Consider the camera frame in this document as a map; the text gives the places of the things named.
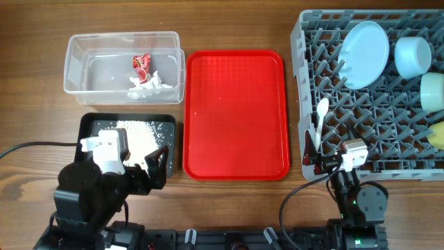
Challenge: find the rice food waste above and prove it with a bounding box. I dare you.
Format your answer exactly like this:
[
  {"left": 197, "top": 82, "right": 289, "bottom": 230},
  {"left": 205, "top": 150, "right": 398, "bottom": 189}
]
[{"left": 93, "top": 119, "right": 174, "bottom": 167}]

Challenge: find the black tray bin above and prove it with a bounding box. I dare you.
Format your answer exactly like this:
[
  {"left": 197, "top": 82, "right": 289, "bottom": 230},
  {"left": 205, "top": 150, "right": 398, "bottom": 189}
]
[{"left": 78, "top": 112, "right": 176, "bottom": 178}]

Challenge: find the clear plastic bin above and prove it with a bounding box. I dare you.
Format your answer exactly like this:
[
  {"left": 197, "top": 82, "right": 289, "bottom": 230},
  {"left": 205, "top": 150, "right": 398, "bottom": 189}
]
[{"left": 64, "top": 31, "right": 185, "bottom": 106}]

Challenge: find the red serving tray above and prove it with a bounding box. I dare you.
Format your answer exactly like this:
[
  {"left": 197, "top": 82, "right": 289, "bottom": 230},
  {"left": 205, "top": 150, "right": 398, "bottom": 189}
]
[{"left": 182, "top": 50, "right": 290, "bottom": 181}]

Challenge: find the white plastic spoon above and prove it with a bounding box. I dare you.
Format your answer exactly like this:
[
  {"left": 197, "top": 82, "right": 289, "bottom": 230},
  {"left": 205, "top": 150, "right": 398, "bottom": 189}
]
[{"left": 315, "top": 98, "right": 330, "bottom": 151}]

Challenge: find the white tissue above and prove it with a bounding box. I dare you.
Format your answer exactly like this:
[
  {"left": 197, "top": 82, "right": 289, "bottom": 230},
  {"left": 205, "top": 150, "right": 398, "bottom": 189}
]
[{"left": 127, "top": 71, "right": 172, "bottom": 99}]

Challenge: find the red snack wrapper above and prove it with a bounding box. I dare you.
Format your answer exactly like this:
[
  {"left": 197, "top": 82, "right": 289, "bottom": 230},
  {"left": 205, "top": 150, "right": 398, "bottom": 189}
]
[{"left": 133, "top": 53, "right": 151, "bottom": 84}]

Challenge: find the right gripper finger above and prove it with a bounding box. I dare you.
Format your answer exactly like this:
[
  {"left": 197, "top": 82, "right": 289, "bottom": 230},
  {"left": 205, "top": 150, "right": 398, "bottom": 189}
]
[
  {"left": 346, "top": 124, "right": 361, "bottom": 140},
  {"left": 302, "top": 131, "right": 321, "bottom": 174}
]

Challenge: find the green bowl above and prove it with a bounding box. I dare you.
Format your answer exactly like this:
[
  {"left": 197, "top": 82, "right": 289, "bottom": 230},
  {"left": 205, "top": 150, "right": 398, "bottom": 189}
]
[{"left": 420, "top": 72, "right": 444, "bottom": 113}]

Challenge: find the grey dishwasher rack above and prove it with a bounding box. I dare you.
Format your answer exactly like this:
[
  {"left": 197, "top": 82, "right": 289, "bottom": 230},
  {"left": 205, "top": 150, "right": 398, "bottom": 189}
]
[{"left": 291, "top": 10, "right": 443, "bottom": 181}]

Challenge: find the light blue bowl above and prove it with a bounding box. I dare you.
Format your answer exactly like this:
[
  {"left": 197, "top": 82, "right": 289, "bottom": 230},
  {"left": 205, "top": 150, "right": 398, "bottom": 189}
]
[{"left": 395, "top": 37, "right": 432, "bottom": 80}]

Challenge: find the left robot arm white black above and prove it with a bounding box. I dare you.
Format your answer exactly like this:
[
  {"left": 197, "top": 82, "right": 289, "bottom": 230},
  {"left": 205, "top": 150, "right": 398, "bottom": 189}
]
[{"left": 34, "top": 146, "right": 169, "bottom": 249}]

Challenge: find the light blue plate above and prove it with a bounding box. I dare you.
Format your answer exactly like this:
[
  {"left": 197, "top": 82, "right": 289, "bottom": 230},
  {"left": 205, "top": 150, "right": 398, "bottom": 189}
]
[{"left": 338, "top": 21, "right": 389, "bottom": 90}]

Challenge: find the yellow plastic cup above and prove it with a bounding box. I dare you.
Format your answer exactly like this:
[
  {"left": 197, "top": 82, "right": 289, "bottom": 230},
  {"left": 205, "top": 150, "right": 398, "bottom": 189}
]
[{"left": 427, "top": 122, "right": 444, "bottom": 150}]

